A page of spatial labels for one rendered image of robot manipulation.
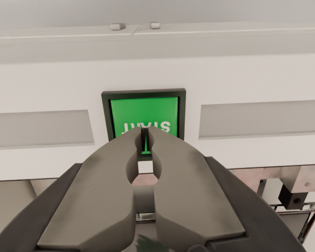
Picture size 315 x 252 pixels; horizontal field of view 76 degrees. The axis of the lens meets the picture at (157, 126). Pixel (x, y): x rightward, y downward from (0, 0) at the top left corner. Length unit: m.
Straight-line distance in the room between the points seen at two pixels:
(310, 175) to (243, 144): 0.16
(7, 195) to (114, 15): 0.95
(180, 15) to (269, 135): 0.97
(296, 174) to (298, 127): 0.13
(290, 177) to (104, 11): 1.00
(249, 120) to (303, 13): 1.18
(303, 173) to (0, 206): 0.34
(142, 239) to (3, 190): 0.20
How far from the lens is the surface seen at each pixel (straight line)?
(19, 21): 1.24
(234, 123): 0.17
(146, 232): 0.34
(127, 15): 1.10
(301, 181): 0.32
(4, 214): 0.27
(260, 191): 0.40
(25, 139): 0.19
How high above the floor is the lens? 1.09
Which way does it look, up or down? 62 degrees down
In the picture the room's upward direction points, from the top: 174 degrees clockwise
